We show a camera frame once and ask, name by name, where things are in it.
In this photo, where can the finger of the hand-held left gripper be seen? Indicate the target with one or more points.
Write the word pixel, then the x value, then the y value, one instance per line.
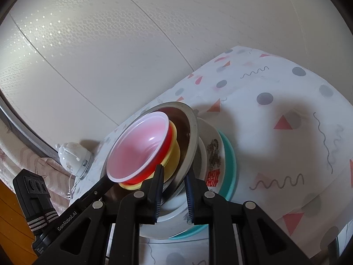
pixel 96 191

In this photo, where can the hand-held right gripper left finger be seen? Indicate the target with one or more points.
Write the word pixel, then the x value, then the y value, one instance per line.
pixel 159 187

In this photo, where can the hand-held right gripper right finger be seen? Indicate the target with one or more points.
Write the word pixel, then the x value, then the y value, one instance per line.
pixel 189 196

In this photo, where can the yellow plastic bowl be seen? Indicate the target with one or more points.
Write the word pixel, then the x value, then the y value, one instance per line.
pixel 172 154

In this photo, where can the red plastic bowl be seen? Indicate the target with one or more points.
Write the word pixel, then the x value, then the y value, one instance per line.
pixel 138 149

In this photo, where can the large white red-print plate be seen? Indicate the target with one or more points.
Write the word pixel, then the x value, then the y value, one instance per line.
pixel 214 154

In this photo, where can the teal plastic plate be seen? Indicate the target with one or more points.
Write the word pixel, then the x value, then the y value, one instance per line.
pixel 230 157

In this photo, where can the stainless steel bowl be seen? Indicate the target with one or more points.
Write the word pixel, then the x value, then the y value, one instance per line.
pixel 189 132

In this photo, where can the white floral ceramic kettle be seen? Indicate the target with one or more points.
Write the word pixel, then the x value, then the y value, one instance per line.
pixel 75 157

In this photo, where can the white patterned tablecloth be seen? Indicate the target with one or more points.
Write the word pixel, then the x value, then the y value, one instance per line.
pixel 275 116

